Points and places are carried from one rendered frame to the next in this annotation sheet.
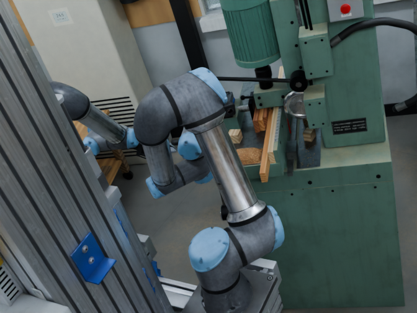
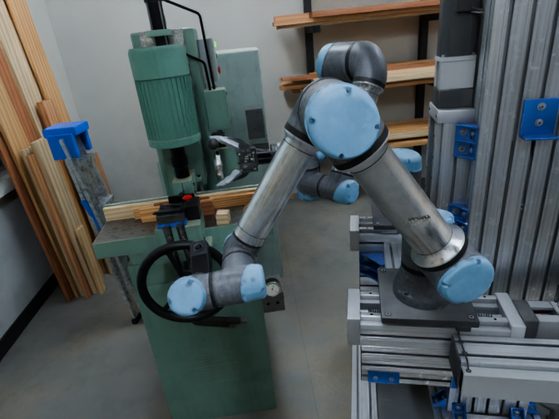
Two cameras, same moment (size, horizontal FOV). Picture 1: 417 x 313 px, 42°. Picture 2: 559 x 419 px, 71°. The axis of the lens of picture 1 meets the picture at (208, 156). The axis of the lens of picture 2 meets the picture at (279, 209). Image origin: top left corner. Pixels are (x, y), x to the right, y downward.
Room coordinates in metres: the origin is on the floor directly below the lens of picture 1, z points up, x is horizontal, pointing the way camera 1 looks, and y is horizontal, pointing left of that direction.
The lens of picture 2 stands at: (2.05, 1.06, 1.47)
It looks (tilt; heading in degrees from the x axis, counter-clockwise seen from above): 24 degrees down; 244
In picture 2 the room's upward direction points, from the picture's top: 6 degrees counter-clockwise
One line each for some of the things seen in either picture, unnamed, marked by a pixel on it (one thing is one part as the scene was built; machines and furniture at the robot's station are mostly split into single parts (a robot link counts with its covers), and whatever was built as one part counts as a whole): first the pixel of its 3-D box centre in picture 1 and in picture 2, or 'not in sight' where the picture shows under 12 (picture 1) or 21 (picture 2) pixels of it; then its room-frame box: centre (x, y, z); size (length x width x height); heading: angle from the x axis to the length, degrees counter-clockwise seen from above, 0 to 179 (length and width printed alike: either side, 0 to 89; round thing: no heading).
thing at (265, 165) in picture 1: (270, 127); (215, 203); (1.67, -0.25, 0.92); 0.59 x 0.02 x 0.04; 159
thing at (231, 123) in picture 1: (225, 118); (181, 230); (1.84, -0.11, 0.91); 0.15 x 0.14 x 0.09; 159
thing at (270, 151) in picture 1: (277, 109); (187, 203); (1.76, -0.31, 0.92); 0.60 x 0.02 x 0.05; 159
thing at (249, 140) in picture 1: (249, 125); (186, 231); (1.81, -0.19, 0.87); 0.61 x 0.30 x 0.06; 159
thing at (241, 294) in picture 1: (223, 285); not in sight; (1.06, 0.08, 0.87); 0.15 x 0.15 x 0.10
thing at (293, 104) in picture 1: (301, 104); (219, 165); (1.60, -0.37, 1.02); 0.12 x 0.03 x 0.12; 69
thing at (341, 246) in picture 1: (325, 215); (214, 308); (1.72, -0.40, 0.35); 0.58 x 0.45 x 0.71; 69
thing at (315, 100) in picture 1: (316, 106); (227, 160); (1.55, -0.41, 1.02); 0.09 x 0.07 x 0.12; 159
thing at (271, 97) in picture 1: (274, 96); (186, 186); (1.75, -0.31, 0.99); 0.14 x 0.07 x 0.09; 69
